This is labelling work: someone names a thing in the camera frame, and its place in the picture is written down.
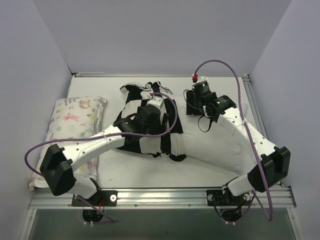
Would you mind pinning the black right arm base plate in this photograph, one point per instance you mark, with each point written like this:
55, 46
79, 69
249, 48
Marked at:
223, 198

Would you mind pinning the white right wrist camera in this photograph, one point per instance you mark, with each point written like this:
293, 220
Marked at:
195, 78

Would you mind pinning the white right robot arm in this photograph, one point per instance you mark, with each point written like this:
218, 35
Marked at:
265, 165

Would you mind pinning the aluminium front frame rail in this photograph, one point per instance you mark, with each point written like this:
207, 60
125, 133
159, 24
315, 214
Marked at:
144, 198

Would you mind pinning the aluminium back frame rail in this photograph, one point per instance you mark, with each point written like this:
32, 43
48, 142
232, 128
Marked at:
130, 75

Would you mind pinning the aluminium right frame rail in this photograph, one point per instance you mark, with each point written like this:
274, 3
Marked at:
253, 105

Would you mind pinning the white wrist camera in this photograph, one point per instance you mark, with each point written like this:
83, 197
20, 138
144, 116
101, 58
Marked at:
195, 78
157, 102

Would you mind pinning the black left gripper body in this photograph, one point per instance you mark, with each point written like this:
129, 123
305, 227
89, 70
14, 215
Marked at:
163, 120

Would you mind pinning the animal print pillow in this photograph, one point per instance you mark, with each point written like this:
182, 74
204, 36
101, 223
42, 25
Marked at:
72, 118

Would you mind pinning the white pillow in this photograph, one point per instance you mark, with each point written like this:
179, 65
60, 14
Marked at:
217, 146

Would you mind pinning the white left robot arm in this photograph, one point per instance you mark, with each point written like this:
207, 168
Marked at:
61, 162

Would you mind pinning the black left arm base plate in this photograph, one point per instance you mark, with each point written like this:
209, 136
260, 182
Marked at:
102, 198

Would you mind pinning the black white checkered pillowcase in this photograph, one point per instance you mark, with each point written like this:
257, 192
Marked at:
171, 144

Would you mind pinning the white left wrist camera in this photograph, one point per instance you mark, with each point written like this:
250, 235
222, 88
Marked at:
157, 102

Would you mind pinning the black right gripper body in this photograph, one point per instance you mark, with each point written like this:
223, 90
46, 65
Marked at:
191, 107

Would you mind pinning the aluminium frame rail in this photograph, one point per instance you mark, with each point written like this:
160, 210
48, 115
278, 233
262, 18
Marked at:
130, 75
144, 198
253, 105

